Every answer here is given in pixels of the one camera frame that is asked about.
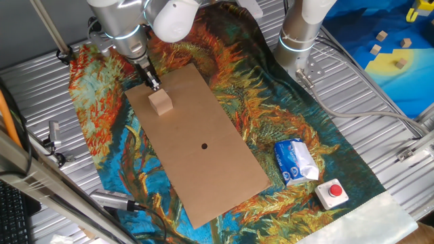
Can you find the white crumpled plastic sheet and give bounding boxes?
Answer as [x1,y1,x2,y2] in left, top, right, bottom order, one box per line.
[50,234,75,244]

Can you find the blue night sky cloth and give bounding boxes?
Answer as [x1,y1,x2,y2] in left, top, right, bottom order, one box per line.
[321,0,434,119]

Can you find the light wooden block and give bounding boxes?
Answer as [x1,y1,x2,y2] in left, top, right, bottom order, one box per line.
[148,88,174,117]

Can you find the yellow plastic object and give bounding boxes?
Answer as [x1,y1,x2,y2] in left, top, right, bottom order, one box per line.
[406,0,434,24]

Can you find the aluminium frame beam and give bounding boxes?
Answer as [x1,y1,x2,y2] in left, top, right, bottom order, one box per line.
[0,128,140,244]

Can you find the black keyboard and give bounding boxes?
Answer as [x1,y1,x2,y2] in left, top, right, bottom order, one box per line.
[0,181,41,244]

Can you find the silver depth camera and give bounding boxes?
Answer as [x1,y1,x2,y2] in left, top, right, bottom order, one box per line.
[90,188,138,213]

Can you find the black pole clamp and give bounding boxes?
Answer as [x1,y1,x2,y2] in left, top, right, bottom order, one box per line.
[56,45,75,65]

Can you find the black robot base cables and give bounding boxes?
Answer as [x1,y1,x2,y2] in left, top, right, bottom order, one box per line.
[315,25,423,140]

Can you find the orange hose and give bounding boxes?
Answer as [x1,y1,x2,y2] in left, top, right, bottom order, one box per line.
[0,89,23,148]

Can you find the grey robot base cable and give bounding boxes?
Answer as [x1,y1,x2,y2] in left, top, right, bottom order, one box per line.
[295,68,431,135]

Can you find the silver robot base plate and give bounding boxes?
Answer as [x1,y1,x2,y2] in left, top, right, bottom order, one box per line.
[288,50,326,84]

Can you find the brown cardboard sheet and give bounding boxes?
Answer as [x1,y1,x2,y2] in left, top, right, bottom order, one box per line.
[124,62,273,230]

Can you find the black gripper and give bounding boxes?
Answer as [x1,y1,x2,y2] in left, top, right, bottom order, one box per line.
[134,63,162,92]

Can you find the grey metal clamp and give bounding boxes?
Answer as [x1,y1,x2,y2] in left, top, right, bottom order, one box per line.
[47,120,62,148]

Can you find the blue tissue pack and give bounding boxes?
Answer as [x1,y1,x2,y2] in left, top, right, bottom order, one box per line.
[273,138,320,186]

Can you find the black camera cable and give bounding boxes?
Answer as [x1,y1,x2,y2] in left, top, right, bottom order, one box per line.
[134,203,169,244]

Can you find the sunflower painting print cloth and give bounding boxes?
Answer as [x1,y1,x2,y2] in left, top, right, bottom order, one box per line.
[67,1,420,244]

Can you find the aluminium corner bracket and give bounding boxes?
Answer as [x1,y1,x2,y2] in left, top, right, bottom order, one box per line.
[395,141,434,163]

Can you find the thick black cable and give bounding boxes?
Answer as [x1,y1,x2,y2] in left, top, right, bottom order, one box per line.
[0,77,33,177]

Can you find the red emergency stop button box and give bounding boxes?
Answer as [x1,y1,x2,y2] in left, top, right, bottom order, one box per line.
[314,178,350,211]

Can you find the metal pole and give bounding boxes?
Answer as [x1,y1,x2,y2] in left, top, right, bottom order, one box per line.
[29,0,71,55]

